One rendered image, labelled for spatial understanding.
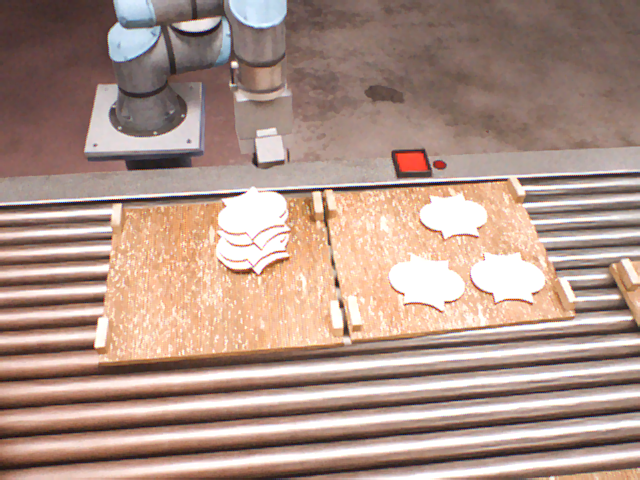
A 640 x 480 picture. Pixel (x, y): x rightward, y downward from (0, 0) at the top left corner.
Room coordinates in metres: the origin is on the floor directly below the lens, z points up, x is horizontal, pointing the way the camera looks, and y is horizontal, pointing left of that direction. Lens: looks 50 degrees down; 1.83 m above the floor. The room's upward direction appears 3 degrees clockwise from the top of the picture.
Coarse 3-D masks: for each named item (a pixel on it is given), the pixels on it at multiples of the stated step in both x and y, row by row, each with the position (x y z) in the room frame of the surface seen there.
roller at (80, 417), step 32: (352, 384) 0.49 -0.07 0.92; (384, 384) 0.49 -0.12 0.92; (416, 384) 0.50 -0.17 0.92; (448, 384) 0.50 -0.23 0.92; (480, 384) 0.50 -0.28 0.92; (512, 384) 0.51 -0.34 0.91; (544, 384) 0.51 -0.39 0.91; (576, 384) 0.52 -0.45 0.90; (0, 416) 0.40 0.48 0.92; (32, 416) 0.41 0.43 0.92; (64, 416) 0.41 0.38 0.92; (96, 416) 0.41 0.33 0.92; (128, 416) 0.42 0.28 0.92; (160, 416) 0.42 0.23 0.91; (192, 416) 0.43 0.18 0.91; (224, 416) 0.43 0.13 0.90
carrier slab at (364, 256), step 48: (384, 192) 0.93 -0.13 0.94; (432, 192) 0.93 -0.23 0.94; (480, 192) 0.94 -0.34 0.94; (336, 240) 0.79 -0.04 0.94; (384, 240) 0.79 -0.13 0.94; (432, 240) 0.80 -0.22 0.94; (480, 240) 0.81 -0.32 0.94; (528, 240) 0.81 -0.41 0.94; (384, 288) 0.68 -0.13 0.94; (384, 336) 0.58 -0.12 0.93
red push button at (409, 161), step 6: (402, 156) 1.05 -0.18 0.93; (408, 156) 1.05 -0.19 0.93; (414, 156) 1.05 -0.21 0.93; (420, 156) 1.05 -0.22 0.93; (402, 162) 1.03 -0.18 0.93; (408, 162) 1.03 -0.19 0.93; (414, 162) 1.03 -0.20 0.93; (420, 162) 1.03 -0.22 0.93; (402, 168) 1.01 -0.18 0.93; (408, 168) 1.01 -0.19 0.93; (414, 168) 1.01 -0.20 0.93; (420, 168) 1.01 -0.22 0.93; (426, 168) 1.02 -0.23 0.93
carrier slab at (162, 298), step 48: (144, 240) 0.77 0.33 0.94; (192, 240) 0.77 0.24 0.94; (288, 240) 0.78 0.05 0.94; (144, 288) 0.65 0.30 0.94; (192, 288) 0.66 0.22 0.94; (240, 288) 0.66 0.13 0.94; (288, 288) 0.67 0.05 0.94; (144, 336) 0.55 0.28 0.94; (192, 336) 0.56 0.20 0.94; (240, 336) 0.56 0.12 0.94; (288, 336) 0.57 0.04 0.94; (336, 336) 0.57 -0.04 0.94
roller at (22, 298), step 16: (560, 256) 0.79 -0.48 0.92; (576, 256) 0.79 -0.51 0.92; (592, 256) 0.80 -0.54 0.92; (608, 256) 0.80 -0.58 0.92; (624, 256) 0.80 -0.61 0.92; (336, 272) 0.72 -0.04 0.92; (0, 288) 0.65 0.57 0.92; (16, 288) 0.65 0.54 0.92; (32, 288) 0.65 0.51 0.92; (48, 288) 0.65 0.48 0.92; (64, 288) 0.66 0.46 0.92; (80, 288) 0.66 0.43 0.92; (96, 288) 0.66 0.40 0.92; (0, 304) 0.62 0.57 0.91; (16, 304) 0.63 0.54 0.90; (32, 304) 0.63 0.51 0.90; (48, 304) 0.63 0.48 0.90; (64, 304) 0.64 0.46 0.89
